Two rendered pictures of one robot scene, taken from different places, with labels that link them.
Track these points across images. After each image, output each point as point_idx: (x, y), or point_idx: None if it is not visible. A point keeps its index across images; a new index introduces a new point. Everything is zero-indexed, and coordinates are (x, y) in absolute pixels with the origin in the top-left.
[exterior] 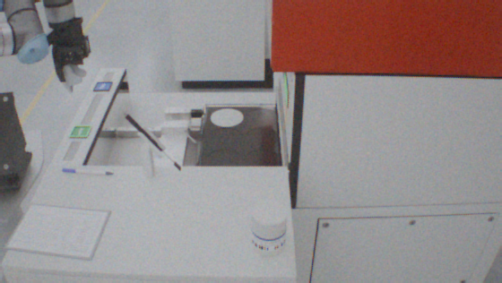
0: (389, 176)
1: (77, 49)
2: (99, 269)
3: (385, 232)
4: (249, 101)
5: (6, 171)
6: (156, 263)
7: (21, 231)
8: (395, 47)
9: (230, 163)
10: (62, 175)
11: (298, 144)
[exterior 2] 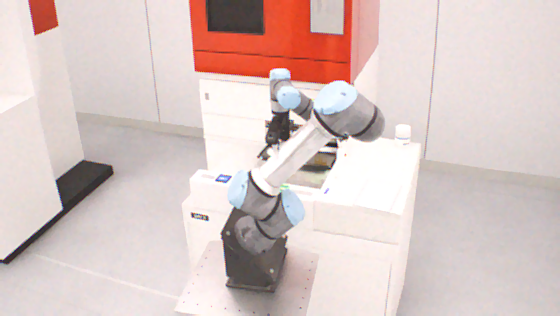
0: None
1: (293, 122)
2: (407, 184)
3: None
4: (241, 153)
5: (285, 238)
6: (407, 170)
7: (377, 207)
8: (362, 56)
9: (324, 156)
10: (329, 194)
11: None
